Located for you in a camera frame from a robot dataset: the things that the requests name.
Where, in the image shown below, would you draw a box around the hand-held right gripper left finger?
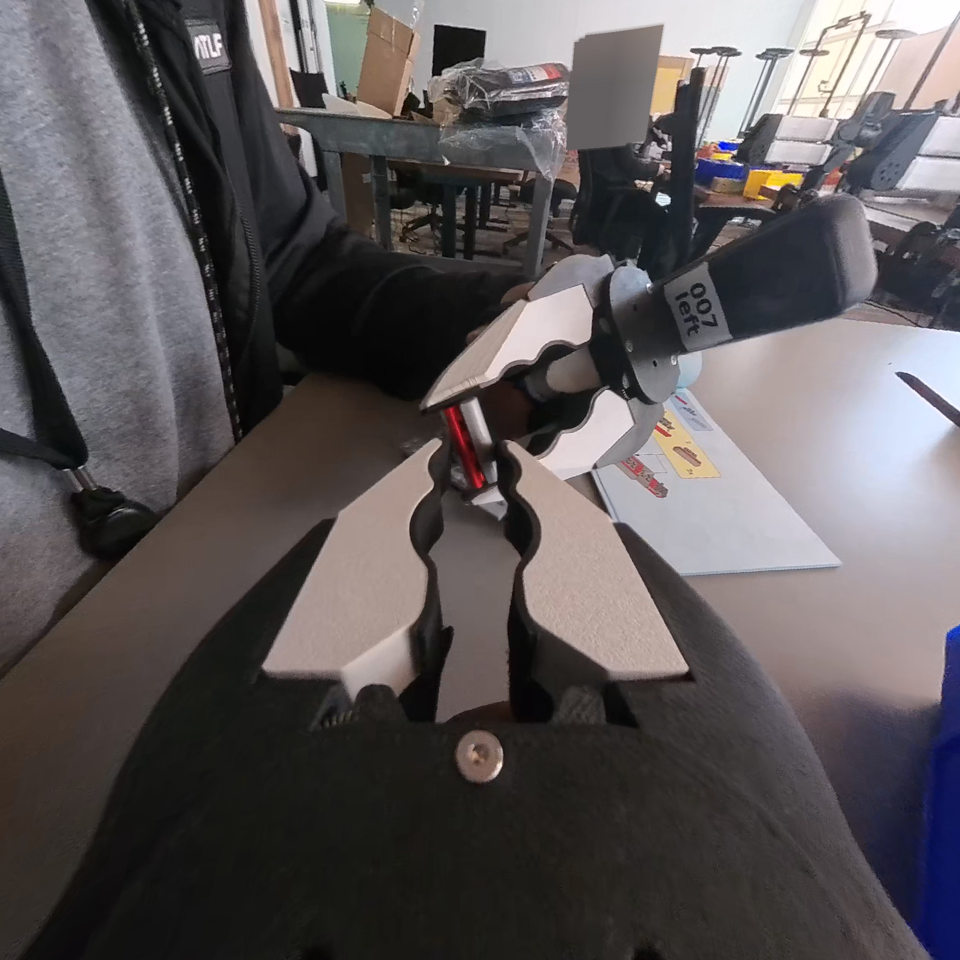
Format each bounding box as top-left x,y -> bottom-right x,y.
262,437 -> 455,699

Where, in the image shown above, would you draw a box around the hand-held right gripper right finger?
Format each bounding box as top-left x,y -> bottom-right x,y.
495,438 -> 693,687

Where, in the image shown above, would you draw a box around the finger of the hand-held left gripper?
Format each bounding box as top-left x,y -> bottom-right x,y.
418,253 -> 618,414
521,384 -> 667,480

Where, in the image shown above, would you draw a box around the grey red brick assembly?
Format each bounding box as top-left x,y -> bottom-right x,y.
442,401 -> 507,519

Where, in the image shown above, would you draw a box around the blue storage bin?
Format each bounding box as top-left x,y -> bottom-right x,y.
918,622 -> 960,960

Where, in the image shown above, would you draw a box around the person's left forearm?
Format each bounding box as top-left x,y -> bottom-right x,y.
240,45 -> 537,402

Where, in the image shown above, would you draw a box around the grey desk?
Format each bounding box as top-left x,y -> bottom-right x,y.
0,318 -> 960,960

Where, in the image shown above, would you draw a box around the person's left hand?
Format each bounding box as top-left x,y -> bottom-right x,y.
491,382 -> 545,451

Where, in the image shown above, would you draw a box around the yellow blue parts bins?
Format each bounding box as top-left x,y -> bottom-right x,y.
693,138 -> 785,200

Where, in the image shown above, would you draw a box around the white black robot rig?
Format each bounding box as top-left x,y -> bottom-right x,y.
832,90 -> 960,200
738,112 -> 841,170

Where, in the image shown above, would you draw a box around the pale blue instruction booklet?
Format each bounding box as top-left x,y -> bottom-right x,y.
592,352 -> 843,577

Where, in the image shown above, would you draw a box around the row of disc-top stands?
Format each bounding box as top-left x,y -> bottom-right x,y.
690,26 -> 920,144

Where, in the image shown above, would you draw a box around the plastic wrapped black bundle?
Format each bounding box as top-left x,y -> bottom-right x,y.
429,58 -> 571,181

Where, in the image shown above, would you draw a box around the grey metal table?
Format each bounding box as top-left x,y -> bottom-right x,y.
276,105 -> 560,280

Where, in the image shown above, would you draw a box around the black monitor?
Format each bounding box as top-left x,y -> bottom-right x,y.
431,24 -> 487,78

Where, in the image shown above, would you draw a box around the open cardboard box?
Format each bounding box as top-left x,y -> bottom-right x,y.
356,7 -> 423,117

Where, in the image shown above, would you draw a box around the black office chair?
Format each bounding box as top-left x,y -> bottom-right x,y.
288,67 -> 331,110

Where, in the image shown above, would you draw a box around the person's torso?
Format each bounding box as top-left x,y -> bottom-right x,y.
0,0 -> 316,676

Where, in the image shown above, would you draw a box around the speckled drawstring cord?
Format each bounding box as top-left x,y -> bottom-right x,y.
123,0 -> 245,445

